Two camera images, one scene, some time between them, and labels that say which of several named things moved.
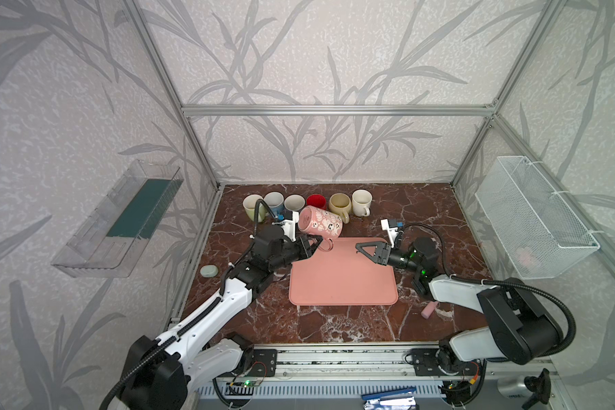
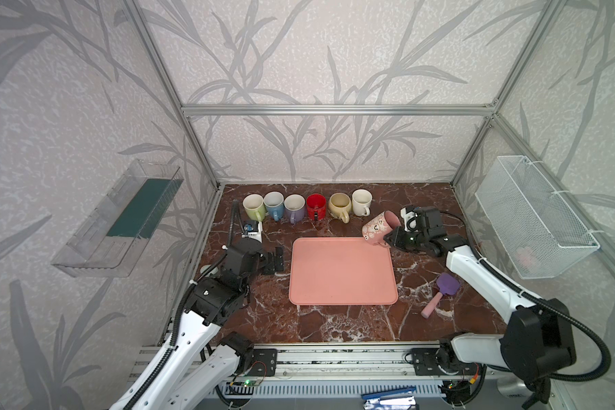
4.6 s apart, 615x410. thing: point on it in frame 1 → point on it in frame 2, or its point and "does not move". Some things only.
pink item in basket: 525,257 does not move
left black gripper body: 288,253 → 255,263
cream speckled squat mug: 339,204 does not move
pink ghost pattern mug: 316,221 → 374,230
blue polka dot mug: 275,201 does not move
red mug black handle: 316,200 does not move
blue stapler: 402,399 does not move
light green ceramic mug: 248,204 does not move
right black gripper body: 402,260 → 414,241
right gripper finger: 377,251 → 395,237
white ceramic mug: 362,200 does not move
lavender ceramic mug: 294,202 does not move
